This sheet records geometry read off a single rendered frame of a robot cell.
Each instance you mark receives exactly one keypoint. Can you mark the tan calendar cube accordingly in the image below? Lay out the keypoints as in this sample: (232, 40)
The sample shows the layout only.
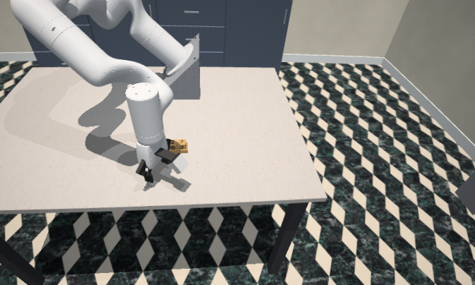
(182, 144)
(173, 145)

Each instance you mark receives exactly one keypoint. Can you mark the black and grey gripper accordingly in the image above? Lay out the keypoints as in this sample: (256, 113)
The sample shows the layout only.
(148, 159)

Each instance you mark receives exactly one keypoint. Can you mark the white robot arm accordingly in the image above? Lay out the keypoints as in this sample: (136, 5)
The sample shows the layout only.
(47, 21)

